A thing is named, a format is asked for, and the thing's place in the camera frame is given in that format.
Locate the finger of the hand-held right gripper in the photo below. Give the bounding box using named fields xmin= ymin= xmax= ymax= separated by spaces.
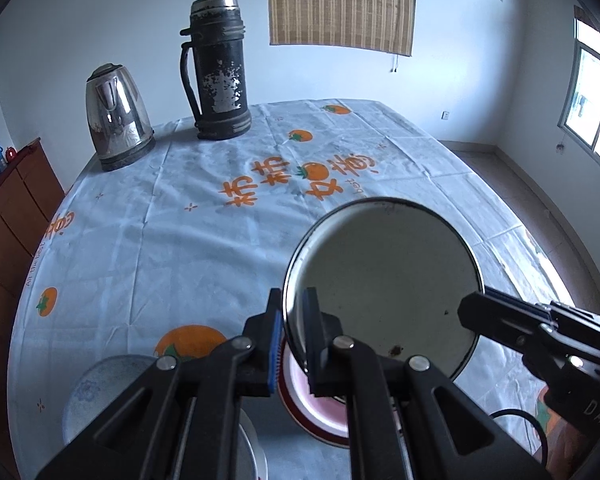
xmin=457 ymin=291 xmax=556 ymax=356
xmin=484 ymin=286 xmax=553 ymax=311

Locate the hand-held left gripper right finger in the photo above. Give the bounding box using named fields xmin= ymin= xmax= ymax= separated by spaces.
xmin=301 ymin=287 xmax=553 ymax=480

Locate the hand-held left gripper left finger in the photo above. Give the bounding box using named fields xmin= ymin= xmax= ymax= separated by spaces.
xmin=35 ymin=287 xmax=284 ymax=480

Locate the red plastic bowl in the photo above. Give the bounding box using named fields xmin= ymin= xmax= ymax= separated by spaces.
xmin=279 ymin=337 xmax=352 ymax=447

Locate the white plate red floral rim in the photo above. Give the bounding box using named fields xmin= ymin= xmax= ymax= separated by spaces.
xmin=237 ymin=407 xmax=270 ymax=480

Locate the blue patterned white plate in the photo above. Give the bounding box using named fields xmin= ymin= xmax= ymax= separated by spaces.
xmin=61 ymin=354 xmax=181 ymax=446

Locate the persimmon print tablecloth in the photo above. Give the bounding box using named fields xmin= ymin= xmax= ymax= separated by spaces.
xmin=7 ymin=99 xmax=576 ymax=480

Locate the worn black thermos flask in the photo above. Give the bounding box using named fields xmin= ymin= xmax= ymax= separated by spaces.
xmin=179 ymin=0 xmax=252 ymax=141

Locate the stainless steel electric kettle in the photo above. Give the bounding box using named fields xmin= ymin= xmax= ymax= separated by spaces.
xmin=85 ymin=62 xmax=157 ymax=172

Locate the brown wooden sideboard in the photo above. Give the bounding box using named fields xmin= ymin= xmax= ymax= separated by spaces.
xmin=0 ymin=139 xmax=66 ymax=461

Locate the bamboo window blind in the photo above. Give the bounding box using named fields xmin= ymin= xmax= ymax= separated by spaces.
xmin=267 ymin=0 xmax=415 ymax=56

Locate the black cable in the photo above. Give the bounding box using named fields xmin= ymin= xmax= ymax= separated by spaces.
xmin=490 ymin=409 xmax=548 ymax=461

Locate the window with grey frame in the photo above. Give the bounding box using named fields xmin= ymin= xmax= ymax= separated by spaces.
xmin=557 ymin=5 xmax=600 ymax=176

